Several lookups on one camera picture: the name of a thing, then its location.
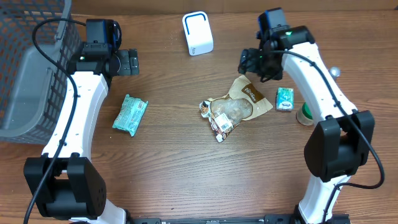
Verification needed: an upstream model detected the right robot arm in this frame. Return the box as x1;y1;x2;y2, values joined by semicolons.
238;7;374;223

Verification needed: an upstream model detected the green lid jar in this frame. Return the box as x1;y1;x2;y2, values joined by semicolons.
296;103;313;126

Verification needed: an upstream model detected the white barcode scanner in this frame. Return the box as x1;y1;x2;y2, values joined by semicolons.
182;11;214;56

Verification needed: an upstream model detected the yellow liquid plastic bottle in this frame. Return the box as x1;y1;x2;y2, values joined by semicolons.
329;67;341;79

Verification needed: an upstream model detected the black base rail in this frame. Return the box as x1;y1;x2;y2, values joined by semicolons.
126;213;351;224

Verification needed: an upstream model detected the green wet wipes pack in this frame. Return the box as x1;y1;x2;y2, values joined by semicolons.
113;94;148;137

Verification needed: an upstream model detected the beige snack pouch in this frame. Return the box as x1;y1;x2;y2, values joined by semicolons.
199;75;273;142

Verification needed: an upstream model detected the small teal gum pack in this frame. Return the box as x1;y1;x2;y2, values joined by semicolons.
275;87;294;111

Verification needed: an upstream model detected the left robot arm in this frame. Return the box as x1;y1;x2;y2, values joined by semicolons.
24;19;139;223

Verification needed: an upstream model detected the grey plastic basket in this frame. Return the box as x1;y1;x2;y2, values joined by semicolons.
1;0;81;144

